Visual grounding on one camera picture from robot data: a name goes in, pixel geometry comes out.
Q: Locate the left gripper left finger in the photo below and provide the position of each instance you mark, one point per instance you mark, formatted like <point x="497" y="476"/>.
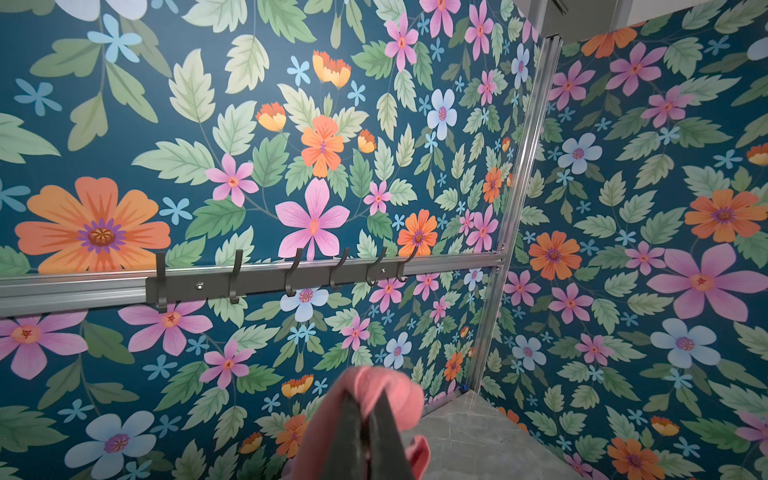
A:
<point x="347" y="456"/>

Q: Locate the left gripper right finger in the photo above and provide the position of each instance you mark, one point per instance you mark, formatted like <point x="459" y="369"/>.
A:
<point x="387" y="459"/>

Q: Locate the pink cloth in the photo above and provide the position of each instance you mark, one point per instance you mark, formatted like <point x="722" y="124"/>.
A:
<point x="364" y="384"/>

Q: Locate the grey coat hook rack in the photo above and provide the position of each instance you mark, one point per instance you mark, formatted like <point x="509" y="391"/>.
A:
<point x="167" y="286"/>

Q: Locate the aluminium frame right post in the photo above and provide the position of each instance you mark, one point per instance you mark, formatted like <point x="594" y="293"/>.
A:
<point x="533" y="122"/>

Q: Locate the aluminium frame rear crossbar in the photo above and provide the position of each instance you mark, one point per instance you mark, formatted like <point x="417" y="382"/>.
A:
<point x="42" y="294"/>

